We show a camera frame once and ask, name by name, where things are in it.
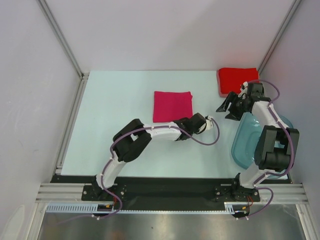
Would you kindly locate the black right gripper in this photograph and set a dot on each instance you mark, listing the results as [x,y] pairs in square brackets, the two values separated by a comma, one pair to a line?
[234,114]

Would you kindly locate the magenta pink t shirt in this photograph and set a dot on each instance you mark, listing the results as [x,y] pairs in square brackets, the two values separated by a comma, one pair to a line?
[171,106]

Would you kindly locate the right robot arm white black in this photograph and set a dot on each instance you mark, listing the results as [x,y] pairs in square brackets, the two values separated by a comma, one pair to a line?
[268,162]

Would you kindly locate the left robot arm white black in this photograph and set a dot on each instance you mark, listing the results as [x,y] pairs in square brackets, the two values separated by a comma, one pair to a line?
[129,143]

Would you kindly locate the folded red t shirt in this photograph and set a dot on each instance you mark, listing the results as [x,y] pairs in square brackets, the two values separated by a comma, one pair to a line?
[230,79]

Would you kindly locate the teal transparent plastic bin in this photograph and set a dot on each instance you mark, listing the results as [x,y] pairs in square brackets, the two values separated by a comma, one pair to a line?
[248,135]

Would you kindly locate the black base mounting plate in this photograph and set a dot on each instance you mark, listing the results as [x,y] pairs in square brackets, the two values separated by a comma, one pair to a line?
[160,192]

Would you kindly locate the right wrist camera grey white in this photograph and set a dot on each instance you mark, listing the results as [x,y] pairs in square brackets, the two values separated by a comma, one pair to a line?
[244,87]

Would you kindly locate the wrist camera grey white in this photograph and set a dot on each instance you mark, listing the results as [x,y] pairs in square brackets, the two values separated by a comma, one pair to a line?
[244,87]
[209,123]

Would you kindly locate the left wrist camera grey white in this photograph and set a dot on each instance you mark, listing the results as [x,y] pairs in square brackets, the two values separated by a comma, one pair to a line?
[209,123]

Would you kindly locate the front aluminium frame rail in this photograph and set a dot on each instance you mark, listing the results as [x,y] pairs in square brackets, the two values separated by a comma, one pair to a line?
[77,193]

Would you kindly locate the right aluminium frame post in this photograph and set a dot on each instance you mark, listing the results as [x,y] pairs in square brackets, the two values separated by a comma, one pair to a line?
[293,9]

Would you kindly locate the aluminium frame post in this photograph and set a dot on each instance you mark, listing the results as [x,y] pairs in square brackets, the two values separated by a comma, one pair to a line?
[54,25]
[293,9]

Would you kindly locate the left aluminium frame post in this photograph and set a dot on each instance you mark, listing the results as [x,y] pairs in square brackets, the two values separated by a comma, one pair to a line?
[54,25]

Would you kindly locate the grey slotted cable duct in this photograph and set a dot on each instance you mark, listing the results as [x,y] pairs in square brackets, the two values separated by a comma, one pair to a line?
[108,208]

